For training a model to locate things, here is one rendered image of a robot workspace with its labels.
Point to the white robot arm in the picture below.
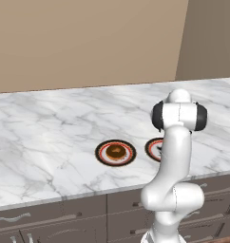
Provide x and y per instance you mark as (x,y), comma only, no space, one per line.
(174,164)

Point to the chocolate-glazed doughnut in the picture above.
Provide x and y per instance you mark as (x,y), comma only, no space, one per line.
(115,152)

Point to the black-rimmed red-ringed plate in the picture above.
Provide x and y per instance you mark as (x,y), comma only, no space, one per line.
(101,153)
(151,148)

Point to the narrow brown drawer front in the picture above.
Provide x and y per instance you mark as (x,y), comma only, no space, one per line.
(120,201)
(120,226)

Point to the wide brown drawer front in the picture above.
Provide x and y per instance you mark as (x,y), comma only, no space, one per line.
(88,205)

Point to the brown cupboard door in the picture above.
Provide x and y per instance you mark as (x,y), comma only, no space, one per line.
(1,239)
(88,231)

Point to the reddish-brown wooden edge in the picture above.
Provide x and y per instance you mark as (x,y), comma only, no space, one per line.
(224,239)

